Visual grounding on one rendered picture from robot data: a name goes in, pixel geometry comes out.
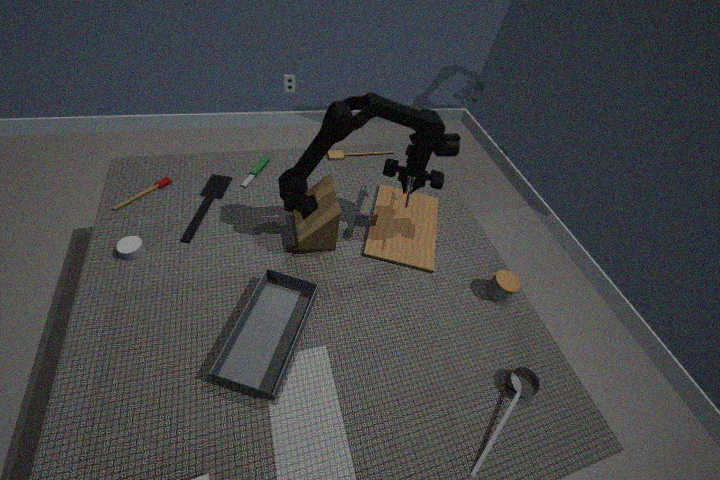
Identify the grey rectangular tin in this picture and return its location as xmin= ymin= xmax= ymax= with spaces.
xmin=209 ymin=268 xmax=318 ymax=400

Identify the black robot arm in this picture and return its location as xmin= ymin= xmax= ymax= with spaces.
xmin=278 ymin=92 xmax=461 ymax=219

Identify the short grey cylinder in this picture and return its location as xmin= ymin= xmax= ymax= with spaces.
xmin=116 ymin=236 xmax=146 ymax=261

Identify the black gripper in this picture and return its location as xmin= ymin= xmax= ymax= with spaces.
xmin=383 ymin=153 xmax=444 ymax=194

